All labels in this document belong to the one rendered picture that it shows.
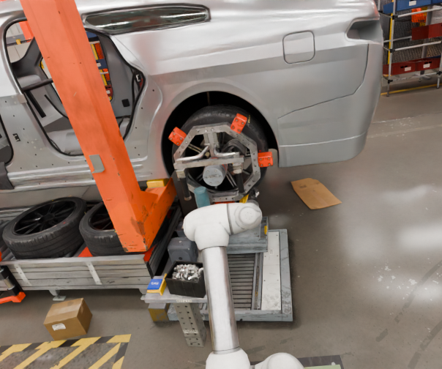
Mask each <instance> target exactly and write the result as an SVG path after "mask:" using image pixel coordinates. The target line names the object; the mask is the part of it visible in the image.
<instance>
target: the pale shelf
mask: <svg viewBox="0 0 442 369"><path fill-rule="evenodd" d="M163 278H164V276H154V278H153V279H163ZM144 301H145V303H207V297H206V294H205V297H204V298H203V299H202V298H197V297H186V296H180V295H175V294H170V292H169V290H168V287H167V284H166V287H165V290H164V292H163V294H162V296H161V295H160V293H146V296H145V298H144Z"/></svg>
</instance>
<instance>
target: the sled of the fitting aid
mask: <svg viewBox="0 0 442 369"><path fill-rule="evenodd" d="M268 234H269V222H268V217H262V220H261V235H260V241H246V242H229V243H228V246H227V247H226V250H227V254H229V253H265V252H268Z"/></svg>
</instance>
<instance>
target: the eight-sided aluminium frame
mask: <svg viewBox="0 0 442 369"><path fill-rule="evenodd" d="M214 132H216V133H218V132H226V133H228V134H229V135H231V136H232V137H234V138H235V139H237V140H239V141H240V142H241V143H242V144H243V145H245V146H246V147H247V148H248V149H250V154H251V160H252V169H253V174H252V176H251V177H250V178H249V179H248V180H247V181H246V182H245V183H244V190H245V193H247V192H248V191H249V190H250V188H251V187H252V186H253V185H254V184H255V183H256V182H257V181H258V180H259V179H260V177H261V170H260V167H259V166H258V150H257V144H256V142H254V140H252V139H251V138H249V137H248V136H246V135H245V134H244V133H243V132H241V133H240V134H239V133H237V132H235V131H234V130H232V129H231V124H230V123H229V122H222V123H216V124H205V125H199V126H194V127H192V129H191V130H190V131H189V133H188V135H187V137H186V138H185V139H184V141H183V142H182V144H181V145H180V147H179V148H178V149H177V150H176V152H175V154H174V160H175V162H176V160H177V159H179V158H180V157H183V155H182V153H183V152H184V150H185V149H186V148H187V146H188V145H189V143H190V141H191V140H192V139H193V138H194V136H195V135H201V134H204V133H214ZM186 180H187V186H188V188H189V190H190V191H191V192H193V191H194V189H195V188H197V187H200V186H199V185H198V184H196V183H194V182H193V181H192V180H190V179H189V178H188V175H187V176H186ZM193 193H194V192H193ZM207 193H208V195H209V200H210V203H212V202H221V201H240V200H241V199H242V198H243V196H239V194H238V191H234V192H225V193H210V192H208V191H207Z"/></svg>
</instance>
